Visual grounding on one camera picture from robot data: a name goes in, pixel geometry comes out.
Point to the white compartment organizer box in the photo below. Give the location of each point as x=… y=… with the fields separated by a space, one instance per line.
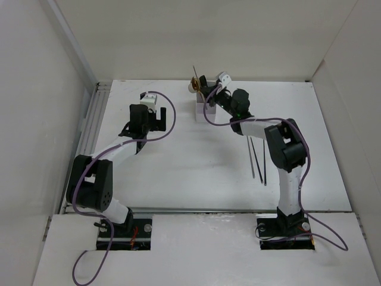
x=199 y=111

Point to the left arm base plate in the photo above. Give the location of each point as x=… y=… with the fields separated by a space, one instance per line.
x=136 y=239

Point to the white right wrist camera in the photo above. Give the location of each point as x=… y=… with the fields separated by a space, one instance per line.
x=224 y=79

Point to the gold spoon green handle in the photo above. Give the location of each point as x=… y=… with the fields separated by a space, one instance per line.
x=196 y=84

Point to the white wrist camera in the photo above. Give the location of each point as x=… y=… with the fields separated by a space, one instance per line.
x=224 y=79
x=149 y=100

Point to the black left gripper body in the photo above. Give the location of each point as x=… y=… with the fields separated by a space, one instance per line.
x=153 y=124

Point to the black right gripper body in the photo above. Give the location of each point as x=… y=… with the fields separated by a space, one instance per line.
x=221 y=98

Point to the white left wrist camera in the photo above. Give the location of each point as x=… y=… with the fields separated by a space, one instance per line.
x=149 y=100

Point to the black chopstick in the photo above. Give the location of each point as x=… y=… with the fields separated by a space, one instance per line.
x=256 y=161
x=264 y=164

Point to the aluminium rail frame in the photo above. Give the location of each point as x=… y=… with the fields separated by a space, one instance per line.
x=89 y=129

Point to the white ceramic spoon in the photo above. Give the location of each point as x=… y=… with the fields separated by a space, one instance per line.
x=191 y=89

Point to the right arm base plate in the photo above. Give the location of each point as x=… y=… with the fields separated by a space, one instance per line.
x=276 y=233

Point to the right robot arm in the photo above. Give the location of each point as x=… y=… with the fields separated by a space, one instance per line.
x=284 y=142

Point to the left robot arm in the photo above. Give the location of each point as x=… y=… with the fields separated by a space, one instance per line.
x=92 y=177

